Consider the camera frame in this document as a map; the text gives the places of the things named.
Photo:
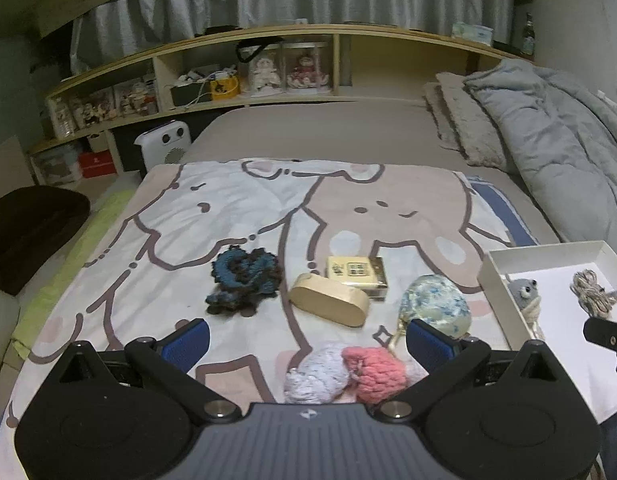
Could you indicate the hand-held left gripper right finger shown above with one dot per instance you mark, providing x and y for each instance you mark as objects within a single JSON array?
[{"x": 427, "y": 345}]

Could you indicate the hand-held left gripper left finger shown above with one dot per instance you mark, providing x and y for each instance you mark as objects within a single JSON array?
[{"x": 189, "y": 345}]

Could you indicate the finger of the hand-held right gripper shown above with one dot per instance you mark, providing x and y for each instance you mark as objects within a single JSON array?
[{"x": 606, "y": 332}]

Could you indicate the white cardboard box tray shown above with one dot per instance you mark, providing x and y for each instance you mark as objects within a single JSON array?
[{"x": 563, "y": 340}]

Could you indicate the blue and brown crocheted piece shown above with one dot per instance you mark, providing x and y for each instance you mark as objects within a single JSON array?
[{"x": 243, "y": 280}]

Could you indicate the blue floral yarn ball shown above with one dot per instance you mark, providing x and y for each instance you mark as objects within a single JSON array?
[{"x": 436, "y": 307}]

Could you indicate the beige twine bundle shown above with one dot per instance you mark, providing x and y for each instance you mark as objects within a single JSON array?
[{"x": 591, "y": 287}]

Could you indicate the pink knitted yarn ball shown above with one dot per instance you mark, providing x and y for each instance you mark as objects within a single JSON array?
[{"x": 376, "y": 372}]

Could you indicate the grey knitted toy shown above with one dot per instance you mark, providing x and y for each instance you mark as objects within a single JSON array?
[{"x": 523, "y": 292}]

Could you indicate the gold cardboard box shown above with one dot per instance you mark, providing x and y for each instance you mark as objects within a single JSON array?
[{"x": 357, "y": 272}]

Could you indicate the oval wooden box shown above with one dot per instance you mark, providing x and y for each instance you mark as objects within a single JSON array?
[{"x": 328, "y": 301}]

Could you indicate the white lilac yarn ball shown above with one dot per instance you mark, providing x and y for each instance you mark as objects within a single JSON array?
[{"x": 313, "y": 381}]

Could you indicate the light green mat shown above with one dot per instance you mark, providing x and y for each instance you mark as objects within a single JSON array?
[{"x": 71, "y": 270}]

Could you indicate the printed cartoon blanket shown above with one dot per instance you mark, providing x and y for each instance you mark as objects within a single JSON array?
[{"x": 248, "y": 210}]

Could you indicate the black cushion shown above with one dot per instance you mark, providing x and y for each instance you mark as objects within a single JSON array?
[{"x": 31, "y": 232}]

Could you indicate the red box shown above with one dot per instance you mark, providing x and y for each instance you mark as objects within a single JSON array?
[{"x": 97, "y": 165}]

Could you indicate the white space heater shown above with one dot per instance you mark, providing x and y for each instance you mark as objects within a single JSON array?
[{"x": 163, "y": 142}]

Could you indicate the grey duvet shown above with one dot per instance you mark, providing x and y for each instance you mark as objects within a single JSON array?
[{"x": 558, "y": 130}]

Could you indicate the clear plastic storage bin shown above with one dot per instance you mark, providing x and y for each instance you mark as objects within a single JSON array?
[{"x": 56, "y": 166}]

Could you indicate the fluffy beige pillow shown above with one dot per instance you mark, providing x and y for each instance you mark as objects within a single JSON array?
[
  {"x": 471, "y": 115},
  {"x": 441, "y": 115}
]

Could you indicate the dark green box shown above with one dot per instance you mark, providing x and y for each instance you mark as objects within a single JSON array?
[{"x": 188, "y": 95}]

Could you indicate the white cardboard panel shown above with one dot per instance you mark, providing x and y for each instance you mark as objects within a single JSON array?
[{"x": 8, "y": 167}]

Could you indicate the boxed figurines with pale figures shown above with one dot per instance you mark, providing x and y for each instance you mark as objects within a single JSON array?
[{"x": 134, "y": 96}]

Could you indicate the boxed figurines with dark figure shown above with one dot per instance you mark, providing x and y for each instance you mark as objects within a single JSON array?
[{"x": 91, "y": 109}]

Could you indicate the yellow container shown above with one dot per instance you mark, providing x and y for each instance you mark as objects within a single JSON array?
[{"x": 223, "y": 87}]

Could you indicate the clear plastic bottle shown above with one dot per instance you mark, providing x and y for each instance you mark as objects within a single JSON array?
[{"x": 61, "y": 117}]

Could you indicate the wooden headboard shelf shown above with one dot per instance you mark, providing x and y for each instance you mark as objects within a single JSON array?
[{"x": 378, "y": 67}]

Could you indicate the white doll in clear case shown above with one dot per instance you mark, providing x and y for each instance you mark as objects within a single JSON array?
[{"x": 265, "y": 71}]

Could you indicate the red doll in clear case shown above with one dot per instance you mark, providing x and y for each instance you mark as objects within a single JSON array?
[{"x": 304, "y": 69}]

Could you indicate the green glass bottle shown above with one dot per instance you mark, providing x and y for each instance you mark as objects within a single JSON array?
[{"x": 527, "y": 35}]

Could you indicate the tissue pack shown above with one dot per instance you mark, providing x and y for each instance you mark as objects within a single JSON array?
[{"x": 472, "y": 32}]

